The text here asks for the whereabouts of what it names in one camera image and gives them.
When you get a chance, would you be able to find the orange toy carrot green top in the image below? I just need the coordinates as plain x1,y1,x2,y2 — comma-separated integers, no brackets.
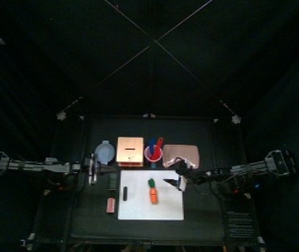
147,177,161,205

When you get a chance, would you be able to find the green wooden block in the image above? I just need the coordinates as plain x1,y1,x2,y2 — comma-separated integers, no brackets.
109,172,118,191

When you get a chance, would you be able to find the orange box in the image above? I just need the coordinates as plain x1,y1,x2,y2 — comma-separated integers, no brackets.
115,136,146,167

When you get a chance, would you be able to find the red plastic cup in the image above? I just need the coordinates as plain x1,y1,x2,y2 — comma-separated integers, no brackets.
143,145,165,162

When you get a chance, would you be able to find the white cutting board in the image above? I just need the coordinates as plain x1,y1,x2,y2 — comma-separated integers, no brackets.
117,169,186,221

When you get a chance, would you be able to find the red plastic spatula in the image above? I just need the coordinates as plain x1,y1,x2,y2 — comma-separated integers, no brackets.
154,137,166,158

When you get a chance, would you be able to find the wooden block with red dot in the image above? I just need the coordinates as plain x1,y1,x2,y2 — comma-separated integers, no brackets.
107,197,117,215

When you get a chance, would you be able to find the printed label sheet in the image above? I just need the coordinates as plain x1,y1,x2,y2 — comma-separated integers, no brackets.
226,211,258,244

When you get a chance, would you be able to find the blue utensil handle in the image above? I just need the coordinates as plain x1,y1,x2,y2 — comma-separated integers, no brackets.
149,138,158,158

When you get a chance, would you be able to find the vertical metal frame pole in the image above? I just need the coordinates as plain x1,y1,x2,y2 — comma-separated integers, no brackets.
147,0,155,116

